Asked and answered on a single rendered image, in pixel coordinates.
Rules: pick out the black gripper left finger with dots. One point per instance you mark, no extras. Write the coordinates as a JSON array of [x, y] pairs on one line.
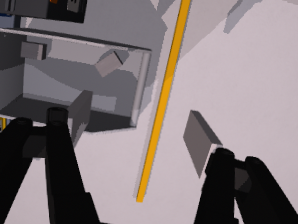
[[68, 203]]

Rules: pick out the grey shelf rack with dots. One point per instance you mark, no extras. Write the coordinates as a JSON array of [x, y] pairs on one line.
[[11, 22]]

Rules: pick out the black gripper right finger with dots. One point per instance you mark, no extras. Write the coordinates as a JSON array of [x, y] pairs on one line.
[[259, 197]]

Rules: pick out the orange bar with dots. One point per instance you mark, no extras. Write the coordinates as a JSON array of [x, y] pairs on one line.
[[177, 37]]

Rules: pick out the yellow open bin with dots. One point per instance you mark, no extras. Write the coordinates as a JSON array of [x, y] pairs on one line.
[[2, 124]]

